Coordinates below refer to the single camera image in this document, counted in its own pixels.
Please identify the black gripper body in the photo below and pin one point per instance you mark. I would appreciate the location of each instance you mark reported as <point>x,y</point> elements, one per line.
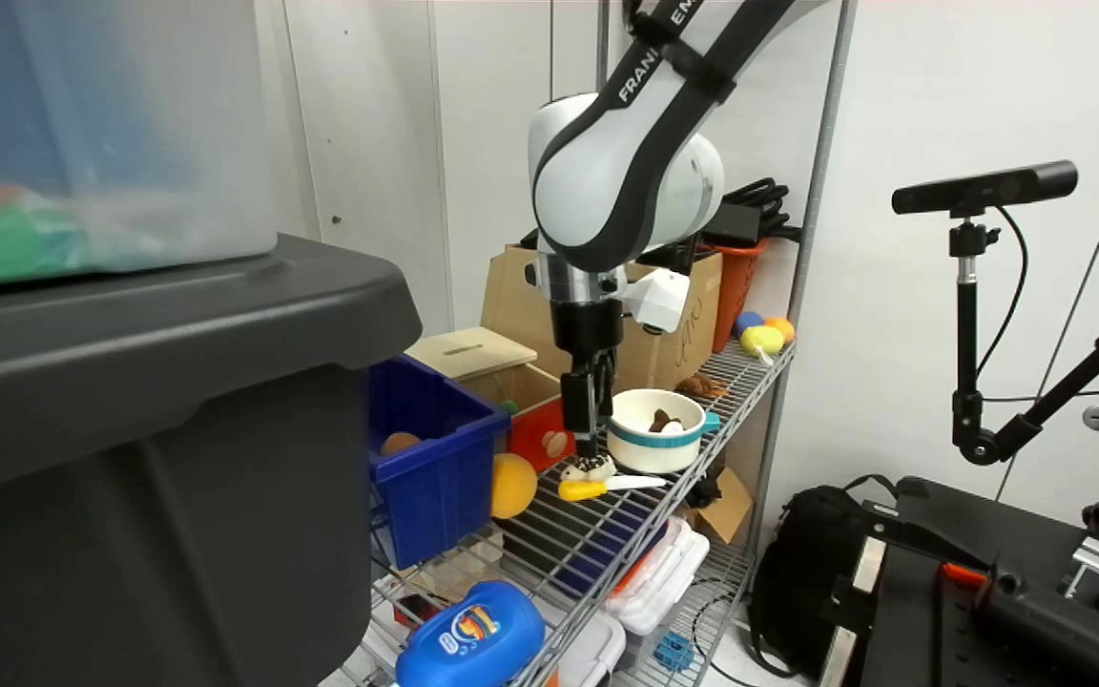
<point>587,333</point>

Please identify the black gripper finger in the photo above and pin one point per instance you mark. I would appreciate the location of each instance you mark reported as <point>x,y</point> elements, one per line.
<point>600,401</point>
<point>572,404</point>

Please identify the small white spotted toy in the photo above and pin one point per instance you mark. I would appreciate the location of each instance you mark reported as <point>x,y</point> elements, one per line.
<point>595,462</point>

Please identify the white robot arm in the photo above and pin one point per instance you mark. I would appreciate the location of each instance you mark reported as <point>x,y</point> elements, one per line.
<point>622,168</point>

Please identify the wooden box red drawer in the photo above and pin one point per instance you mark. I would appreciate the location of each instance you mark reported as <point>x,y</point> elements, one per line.
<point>512,383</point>

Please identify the brown monkey plush toy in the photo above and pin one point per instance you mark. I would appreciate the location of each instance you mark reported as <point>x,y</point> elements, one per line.
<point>661,420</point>

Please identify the yellow ball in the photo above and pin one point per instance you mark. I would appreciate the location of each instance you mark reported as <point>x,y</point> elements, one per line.
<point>512,487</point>

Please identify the blue plastic bin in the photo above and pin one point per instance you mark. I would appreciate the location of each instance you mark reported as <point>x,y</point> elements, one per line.
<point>431,493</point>

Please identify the orange red bin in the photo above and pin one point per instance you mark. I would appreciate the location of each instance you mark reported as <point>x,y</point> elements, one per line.
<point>736,268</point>

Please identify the orange ball in bin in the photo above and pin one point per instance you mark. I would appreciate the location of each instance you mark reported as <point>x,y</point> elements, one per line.
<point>397,443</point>

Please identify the black parts pile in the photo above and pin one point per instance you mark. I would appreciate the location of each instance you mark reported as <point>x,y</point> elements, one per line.
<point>750,216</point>

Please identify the white plastic container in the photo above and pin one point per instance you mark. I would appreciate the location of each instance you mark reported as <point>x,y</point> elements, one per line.
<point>659,582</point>

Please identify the small blue spool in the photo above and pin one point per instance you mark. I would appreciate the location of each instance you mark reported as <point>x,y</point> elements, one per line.
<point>674,649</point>

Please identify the black backpack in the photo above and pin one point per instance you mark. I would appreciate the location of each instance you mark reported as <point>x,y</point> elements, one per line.
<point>813,590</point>

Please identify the black table with clamps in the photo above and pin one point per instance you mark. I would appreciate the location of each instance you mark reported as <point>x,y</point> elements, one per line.
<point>982,594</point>

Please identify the dark grey storage tote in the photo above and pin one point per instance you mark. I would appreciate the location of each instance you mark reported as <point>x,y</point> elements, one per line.
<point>183,472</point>

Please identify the clear plastic storage bin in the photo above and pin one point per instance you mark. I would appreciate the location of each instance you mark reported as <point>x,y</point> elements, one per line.
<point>130,133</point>

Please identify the white bowl teal handle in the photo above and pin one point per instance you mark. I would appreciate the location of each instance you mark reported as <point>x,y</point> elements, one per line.
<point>642,450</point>

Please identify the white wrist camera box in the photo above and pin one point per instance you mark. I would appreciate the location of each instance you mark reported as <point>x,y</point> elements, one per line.
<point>659,297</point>

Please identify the toy knife yellow handle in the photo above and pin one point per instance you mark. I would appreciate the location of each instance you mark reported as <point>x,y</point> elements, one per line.
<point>576,488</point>

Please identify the black camera on stand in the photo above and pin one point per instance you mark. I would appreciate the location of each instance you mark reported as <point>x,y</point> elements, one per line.
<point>965,201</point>

